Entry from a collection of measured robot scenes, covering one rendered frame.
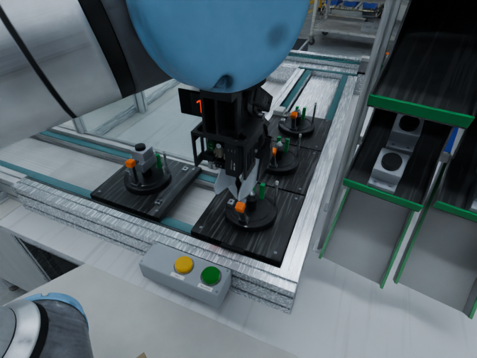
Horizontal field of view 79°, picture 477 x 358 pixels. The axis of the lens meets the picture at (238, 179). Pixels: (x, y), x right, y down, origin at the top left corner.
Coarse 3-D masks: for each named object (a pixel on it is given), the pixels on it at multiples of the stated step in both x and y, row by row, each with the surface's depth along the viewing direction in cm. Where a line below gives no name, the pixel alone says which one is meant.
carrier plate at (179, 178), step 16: (160, 160) 97; (112, 176) 91; (176, 176) 91; (192, 176) 91; (96, 192) 85; (112, 192) 85; (128, 192) 85; (160, 192) 85; (176, 192) 85; (128, 208) 80; (144, 208) 80; (160, 208) 80
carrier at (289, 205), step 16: (240, 176) 88; (224, 192) 85; (256, 192) 82; (272, 192) 85; (288, 192) 85; (208, 208) 80; (224, 208) 80; (256, 208) 77; (272, 208) 77; (288, 208) 80; (208, 224) 75; (224, 224) 75; (240, 224) 73; (256, 224) 73; (272, 224) 75; (288, 224) 75; (208, 240) 73; (224, 240) 72; (240, 240) 72; (256, 240) 72; (272, 240) 72; (288, 240) 72; (256, 256) 69; (272, 256) 68
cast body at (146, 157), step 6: (138, 144) 82; (144, 144) 82; (132, 150) 81; (138, 150) 81; (144, 150) 81; (150, 150) 83; (132, 156) 82; (138, 156) 81; (144, 156) 81; (150, 156) 84; (144, 162) 82; (150, 162) 84; (138, 168) 83; (144, 168) 82
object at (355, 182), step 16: (384, 112) 59; (368, 128) 55; (384, 128) 58; (432, 128) 55; (448, 128) 52; (368, 144) 57; (384, 144) 56; (416, 144) 55; (432, 144) 54; (352, 160) 54; (368, 160) 55; (416, 160) 53; (432, 160) 52; (352, 176) 55; (368, 176) 54; (416, 176) 52; (432, 176) 49; (368, 192) 52; (384, 192) 50; (400, 192) 51; (416, 192) 50; (416, 208) 48
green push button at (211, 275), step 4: (204, 268) 65; (208, 268) 65; (212, 268) 65; (216, 268) 65; (204, 272) 65; (208, 272) 65; (212, 272) 65; (216, 272) 65; (204, 276) 64; (208, 276) 64; (212, 276) 64; (216, 276) 64; (204, 280) 63; (208, 280) 63; (212, 280) 63; (216, 280) 63
